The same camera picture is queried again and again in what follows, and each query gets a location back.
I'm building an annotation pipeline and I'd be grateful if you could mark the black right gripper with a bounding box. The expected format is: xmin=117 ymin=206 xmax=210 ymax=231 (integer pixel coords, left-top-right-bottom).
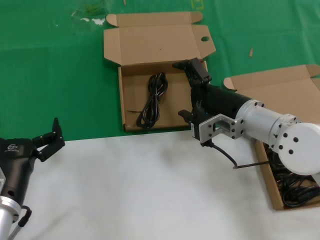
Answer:
xmin=171 ymin=56 xmax=251 ymax=126

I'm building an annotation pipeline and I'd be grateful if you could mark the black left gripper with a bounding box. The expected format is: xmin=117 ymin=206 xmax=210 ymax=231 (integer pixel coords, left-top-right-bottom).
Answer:
xmin=0 ymin=117 xmax=66 ymax=203

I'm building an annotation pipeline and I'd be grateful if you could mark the black power cable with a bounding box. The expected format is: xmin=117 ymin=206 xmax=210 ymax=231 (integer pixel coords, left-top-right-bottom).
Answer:
xmin=136 ymin=72 xmax=170 ymax=129

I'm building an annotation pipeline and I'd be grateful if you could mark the cardboard box with holed flap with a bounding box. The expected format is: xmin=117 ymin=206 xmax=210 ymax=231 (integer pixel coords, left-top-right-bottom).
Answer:
xmin=102 ymin=11 xmax=217 ymax=132

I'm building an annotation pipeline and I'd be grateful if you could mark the green table cloth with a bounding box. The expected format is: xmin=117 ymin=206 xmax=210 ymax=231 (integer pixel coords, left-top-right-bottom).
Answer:
xmin=0 ymin=0 xmax=320 ymax=143

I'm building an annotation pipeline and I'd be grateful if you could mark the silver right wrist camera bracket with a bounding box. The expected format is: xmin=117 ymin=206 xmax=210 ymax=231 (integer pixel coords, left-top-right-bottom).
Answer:
xmin=199 ymin=113 xmax=245 ymax=146

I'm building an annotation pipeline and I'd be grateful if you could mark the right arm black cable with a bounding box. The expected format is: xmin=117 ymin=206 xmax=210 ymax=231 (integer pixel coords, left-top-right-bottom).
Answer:
xmin=209 ymin=142 xmax=272 ymax=171

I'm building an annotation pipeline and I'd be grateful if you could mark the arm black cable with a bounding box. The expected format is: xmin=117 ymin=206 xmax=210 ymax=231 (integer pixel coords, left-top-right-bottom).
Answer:
xmin=209 ymin=142 xmax=272 ymax=171
xmin=7 ymin=204 xmax=33 ymax=240

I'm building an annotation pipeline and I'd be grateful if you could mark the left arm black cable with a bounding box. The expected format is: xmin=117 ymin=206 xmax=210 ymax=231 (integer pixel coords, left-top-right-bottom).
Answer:
xmin=7 ymin=204 xmax=33 ymax=240

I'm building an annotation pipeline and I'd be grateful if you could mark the cardboard box full of cables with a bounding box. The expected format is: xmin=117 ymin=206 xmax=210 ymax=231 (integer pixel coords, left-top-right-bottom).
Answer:
xmin=223 ymin=63 xmax=320 ymax=211

